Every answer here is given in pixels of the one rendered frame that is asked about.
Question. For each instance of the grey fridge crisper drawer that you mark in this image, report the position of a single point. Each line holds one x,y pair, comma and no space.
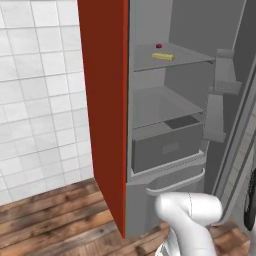
156,150

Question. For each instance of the grey fridge shelf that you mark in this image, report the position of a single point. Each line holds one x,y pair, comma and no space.
160,106
186,56

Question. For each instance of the grey fridge door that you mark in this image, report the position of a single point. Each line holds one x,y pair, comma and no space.
241,50

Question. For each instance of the grey fridge door bin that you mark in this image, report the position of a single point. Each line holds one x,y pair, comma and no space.
215,116
226,73

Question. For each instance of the grey fridge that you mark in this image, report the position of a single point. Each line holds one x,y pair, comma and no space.
150,20

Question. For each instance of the red cabinet side panel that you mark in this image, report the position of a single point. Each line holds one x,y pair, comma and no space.
103,100

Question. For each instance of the yellow butter stick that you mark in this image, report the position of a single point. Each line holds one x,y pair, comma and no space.
163,56

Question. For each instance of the small red round food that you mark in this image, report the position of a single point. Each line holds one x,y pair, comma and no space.
159,45

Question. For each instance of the grey freezer drawer front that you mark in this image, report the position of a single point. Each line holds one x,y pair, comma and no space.
140,206

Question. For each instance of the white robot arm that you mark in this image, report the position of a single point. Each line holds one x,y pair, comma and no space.
186,210

